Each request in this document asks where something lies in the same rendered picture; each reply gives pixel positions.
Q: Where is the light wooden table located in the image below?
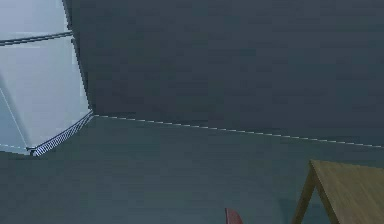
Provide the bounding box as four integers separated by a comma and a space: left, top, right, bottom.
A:
290, 159, 384, 224

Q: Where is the red chair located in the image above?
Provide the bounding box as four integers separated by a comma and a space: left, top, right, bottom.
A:
224, 207, 245, 224

